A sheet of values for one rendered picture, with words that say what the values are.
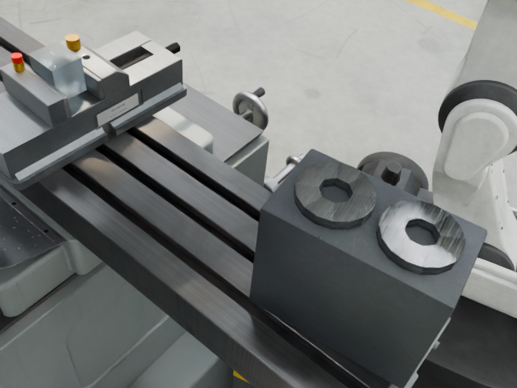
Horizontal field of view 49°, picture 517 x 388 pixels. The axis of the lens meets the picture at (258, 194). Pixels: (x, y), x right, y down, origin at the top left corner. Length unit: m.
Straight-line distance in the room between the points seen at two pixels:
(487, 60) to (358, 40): 2.17
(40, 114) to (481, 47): 0.66
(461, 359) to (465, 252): 0.61
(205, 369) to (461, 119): 0.92
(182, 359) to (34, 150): 0.80
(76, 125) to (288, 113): 1.67
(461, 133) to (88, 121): 0.59
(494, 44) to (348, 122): 1.64
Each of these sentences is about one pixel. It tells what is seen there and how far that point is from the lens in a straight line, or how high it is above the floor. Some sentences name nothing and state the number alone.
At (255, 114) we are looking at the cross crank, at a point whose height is 0.63.
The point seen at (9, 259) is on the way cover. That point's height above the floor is 0.87.
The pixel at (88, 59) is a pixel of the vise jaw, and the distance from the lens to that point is 0.95.
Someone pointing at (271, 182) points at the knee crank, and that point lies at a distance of 1.44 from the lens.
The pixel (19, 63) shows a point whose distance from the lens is 0.93.
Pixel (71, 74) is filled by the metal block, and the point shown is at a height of 1.04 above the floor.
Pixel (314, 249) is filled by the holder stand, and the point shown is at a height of 1.09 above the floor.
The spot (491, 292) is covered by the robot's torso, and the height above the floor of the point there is 0.68.
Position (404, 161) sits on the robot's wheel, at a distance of 1.49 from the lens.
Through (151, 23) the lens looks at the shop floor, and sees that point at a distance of 3.04.
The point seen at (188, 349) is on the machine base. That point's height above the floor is 0.20.
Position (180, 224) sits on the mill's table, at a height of 0.93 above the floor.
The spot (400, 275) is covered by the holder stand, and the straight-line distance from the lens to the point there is 0.58.
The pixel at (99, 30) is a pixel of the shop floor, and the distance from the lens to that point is 3.00.
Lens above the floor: 1.57
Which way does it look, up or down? 47 degrees down
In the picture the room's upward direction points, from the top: 7 degrees clockwise
